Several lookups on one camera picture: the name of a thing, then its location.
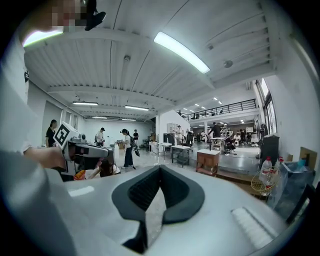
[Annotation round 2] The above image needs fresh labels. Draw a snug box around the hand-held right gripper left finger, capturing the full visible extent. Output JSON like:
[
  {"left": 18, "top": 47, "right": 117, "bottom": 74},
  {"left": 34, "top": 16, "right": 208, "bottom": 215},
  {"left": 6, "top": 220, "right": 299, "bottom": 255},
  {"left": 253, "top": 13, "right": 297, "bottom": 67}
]
[{"left": 63, "top": 164, "right": 162, "bottom": 256}]

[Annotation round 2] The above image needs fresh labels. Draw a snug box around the person's left forearm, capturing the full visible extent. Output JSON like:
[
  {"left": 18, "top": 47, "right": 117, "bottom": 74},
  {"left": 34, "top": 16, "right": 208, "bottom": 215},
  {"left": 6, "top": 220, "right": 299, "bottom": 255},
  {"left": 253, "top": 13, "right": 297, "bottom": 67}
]
[{"left": 23, "top": 146, "right": 43, "bottom": 163}]

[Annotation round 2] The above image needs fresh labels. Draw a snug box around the black mezzanine railing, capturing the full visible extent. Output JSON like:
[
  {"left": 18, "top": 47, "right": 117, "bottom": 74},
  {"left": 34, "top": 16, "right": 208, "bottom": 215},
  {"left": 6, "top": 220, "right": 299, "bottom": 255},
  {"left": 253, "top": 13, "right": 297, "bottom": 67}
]
[{"left": 176, "top": 98, "right": 258, "bottom": 120}]

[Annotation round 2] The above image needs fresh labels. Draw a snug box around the long ceiling tube light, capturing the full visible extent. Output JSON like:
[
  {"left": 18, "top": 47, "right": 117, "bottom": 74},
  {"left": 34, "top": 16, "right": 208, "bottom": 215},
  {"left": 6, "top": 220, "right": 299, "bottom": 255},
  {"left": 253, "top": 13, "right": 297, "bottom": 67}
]
[
  {"left": 124, "top": 105, "right": 151, "bottom": 112},
  {"left": 153, "top": 31, "right": 211, "bottom": 74},
  {"left": 71, "top": 100, "right": 99, "bottom": 106}
]

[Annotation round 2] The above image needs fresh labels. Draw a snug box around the wooden cabinet with white top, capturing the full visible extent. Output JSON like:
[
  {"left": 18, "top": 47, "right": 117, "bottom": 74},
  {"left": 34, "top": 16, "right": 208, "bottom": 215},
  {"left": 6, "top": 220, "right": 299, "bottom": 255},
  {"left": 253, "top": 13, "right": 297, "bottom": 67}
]
[{"left": 196, "top": 148, "right": 221, "bottom": 176}]

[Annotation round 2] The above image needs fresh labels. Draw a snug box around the brown cardboard sheet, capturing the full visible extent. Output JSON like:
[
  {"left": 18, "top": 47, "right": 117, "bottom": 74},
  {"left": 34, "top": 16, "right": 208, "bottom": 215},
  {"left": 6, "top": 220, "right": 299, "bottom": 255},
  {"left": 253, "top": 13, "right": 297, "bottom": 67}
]
[{"left": 299, "top": 146, "right": 319, "bottom": 165}]

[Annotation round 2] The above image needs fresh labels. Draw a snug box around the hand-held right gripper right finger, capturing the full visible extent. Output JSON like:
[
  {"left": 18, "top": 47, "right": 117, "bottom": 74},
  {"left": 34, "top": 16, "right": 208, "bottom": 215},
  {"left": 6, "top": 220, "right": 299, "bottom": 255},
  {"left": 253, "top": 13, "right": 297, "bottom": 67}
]
[{"left": 159, "top": 164, "right": 289, "bottom": 256}]

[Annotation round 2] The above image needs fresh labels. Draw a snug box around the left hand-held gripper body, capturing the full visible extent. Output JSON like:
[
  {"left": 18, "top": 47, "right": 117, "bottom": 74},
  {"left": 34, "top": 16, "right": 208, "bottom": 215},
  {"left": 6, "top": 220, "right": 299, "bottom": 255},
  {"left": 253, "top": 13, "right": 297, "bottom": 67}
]
[{"left": 52, "top": 121, "right": 87, "bottom": 175}]

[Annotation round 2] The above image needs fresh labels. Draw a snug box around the person's head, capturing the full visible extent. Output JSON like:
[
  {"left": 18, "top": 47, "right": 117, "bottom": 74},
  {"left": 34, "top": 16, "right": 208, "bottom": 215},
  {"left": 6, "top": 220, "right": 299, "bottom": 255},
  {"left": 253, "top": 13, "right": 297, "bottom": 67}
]
[{"left": 51, "top": 0, "right": 88, "bottom": 33}]

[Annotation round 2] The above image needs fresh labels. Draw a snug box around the large clear water jug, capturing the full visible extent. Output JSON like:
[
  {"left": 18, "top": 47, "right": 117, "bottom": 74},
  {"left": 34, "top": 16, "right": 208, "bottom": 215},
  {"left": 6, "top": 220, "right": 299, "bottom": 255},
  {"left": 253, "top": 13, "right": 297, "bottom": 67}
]
[
  {"left": 258, "top": 156, "right": 274, "bottom": 183},
  {"left": 274, "top": 156, "right": 285, "bottom": 172}
]

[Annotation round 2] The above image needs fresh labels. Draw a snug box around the black head-worn camera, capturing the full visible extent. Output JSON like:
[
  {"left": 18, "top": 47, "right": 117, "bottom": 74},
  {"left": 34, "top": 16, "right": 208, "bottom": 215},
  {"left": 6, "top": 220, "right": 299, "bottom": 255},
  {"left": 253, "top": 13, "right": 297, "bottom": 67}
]
[{"left": 84, "top": 0, "right": 107, "bottom": 32}]

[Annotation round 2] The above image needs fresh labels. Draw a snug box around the gold wire basket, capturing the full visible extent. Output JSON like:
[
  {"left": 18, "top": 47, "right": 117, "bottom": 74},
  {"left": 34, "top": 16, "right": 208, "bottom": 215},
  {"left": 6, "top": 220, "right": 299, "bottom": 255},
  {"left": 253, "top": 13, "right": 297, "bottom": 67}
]
[{"left": 250, "top": 166, "right": 281, "bottom": 198}]

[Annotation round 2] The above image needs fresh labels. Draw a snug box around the clear plastic bin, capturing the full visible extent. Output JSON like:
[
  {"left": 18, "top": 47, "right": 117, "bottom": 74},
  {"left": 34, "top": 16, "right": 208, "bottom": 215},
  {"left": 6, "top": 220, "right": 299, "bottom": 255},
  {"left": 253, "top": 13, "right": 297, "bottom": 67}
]
[{"left": 271, "top": 161, "right": 316, "bottom": 216}]

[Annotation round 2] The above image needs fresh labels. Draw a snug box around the tall black box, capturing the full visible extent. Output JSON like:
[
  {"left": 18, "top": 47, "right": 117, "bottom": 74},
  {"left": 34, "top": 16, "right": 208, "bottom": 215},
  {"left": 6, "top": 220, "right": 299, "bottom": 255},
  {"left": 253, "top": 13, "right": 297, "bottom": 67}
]
[{"left": 260, "top": 134, "right": 281, "bottom": 165}]

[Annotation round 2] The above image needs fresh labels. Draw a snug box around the person's left hand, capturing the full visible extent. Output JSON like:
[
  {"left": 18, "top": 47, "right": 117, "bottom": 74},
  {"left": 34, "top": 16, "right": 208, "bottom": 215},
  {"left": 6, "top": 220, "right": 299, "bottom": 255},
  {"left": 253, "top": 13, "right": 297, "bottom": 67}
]
[{"left": 36, "top": 147, "right": 68, "bottom": 170}]

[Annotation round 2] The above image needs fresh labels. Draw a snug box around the white metal table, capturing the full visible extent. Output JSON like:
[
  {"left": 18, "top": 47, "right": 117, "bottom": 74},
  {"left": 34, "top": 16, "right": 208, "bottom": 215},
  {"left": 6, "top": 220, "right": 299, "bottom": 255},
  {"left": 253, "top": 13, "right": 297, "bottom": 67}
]
[{"left": 170, "top": 144, "right": 194, "bottom": 168}]

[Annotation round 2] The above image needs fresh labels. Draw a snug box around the person's white shirt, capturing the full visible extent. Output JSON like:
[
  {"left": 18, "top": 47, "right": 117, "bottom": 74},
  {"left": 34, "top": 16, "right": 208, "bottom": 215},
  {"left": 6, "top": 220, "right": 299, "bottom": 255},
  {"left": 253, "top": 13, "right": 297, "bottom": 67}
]
[{"left": 0, "top": 31, "right": 47, "bottom": 157}]

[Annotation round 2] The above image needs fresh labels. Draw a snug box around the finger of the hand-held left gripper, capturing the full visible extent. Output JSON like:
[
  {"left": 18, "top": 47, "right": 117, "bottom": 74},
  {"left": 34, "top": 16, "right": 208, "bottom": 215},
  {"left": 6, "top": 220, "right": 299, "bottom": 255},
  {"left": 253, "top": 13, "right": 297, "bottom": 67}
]
[{"left": 74, "top": 141, "right": 114, "bottom": 171}]

